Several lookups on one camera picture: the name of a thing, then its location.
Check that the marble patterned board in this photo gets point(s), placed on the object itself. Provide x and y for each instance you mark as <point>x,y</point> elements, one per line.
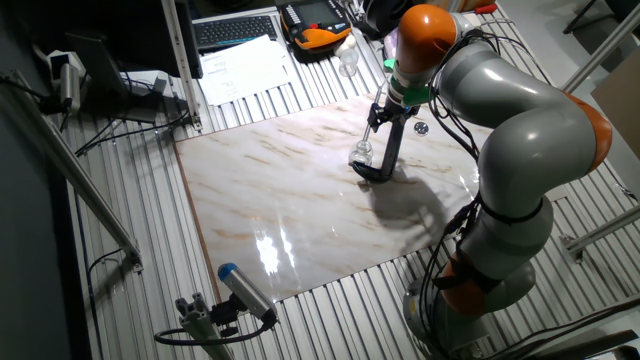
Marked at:
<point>280,200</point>

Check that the black C-clamp with steel screw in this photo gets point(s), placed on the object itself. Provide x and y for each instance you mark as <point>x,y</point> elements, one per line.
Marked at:
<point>391,155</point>

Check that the upright aluminium profile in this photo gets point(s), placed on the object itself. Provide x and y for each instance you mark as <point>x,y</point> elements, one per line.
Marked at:
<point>181,65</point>

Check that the orange and black teach pendant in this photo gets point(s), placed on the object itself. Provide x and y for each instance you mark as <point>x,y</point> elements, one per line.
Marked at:
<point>315,27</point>

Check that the grey and white camera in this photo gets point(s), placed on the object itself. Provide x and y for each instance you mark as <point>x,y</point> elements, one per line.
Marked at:
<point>69,82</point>

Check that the grey power strip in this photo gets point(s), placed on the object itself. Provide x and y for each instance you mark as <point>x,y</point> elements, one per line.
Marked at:
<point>147,92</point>

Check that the black keyboard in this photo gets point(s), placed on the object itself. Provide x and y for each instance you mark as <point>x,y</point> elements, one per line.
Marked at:
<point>234,31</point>

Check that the white round object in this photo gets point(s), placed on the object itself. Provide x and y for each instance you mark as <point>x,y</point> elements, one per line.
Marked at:
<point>345,44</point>

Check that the small clear glass jar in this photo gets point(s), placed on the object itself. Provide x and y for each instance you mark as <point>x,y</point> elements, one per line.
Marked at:
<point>361,156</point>

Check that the brown cardboard sheet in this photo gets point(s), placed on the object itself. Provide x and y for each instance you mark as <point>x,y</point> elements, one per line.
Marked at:
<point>620,105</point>

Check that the clear plastic cup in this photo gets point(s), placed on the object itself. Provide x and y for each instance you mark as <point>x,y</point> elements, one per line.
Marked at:
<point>348,62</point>

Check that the short aluminium camera post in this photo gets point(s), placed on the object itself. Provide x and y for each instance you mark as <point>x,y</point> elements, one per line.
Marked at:
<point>200,325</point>

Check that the white printed paper sheets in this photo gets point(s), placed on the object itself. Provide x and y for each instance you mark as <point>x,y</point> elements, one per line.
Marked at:
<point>242,72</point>

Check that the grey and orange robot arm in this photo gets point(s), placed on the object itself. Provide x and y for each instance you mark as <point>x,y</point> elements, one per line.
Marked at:
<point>530,135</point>

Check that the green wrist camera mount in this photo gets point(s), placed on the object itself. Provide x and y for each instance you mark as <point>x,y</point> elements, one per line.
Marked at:
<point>412,92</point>

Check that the grey camera with blue cap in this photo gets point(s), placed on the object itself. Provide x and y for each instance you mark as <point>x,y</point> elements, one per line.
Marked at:
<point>245,290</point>

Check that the slanted aluminium profile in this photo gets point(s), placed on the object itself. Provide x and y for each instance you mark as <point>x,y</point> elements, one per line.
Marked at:
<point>600,50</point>

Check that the long aluminium profile beam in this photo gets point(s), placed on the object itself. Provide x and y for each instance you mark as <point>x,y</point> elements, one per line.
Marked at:
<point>75,170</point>

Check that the chrome jar lid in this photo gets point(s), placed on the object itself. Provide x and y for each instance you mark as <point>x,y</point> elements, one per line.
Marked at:
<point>421,129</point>

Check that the black round spool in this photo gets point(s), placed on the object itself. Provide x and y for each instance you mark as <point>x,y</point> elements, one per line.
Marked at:
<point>382,17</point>

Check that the aluminium profile with bracket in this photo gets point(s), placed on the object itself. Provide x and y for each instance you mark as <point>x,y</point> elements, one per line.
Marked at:
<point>600,232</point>

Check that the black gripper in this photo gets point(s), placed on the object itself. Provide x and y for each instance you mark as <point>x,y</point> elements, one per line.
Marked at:
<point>399,111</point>

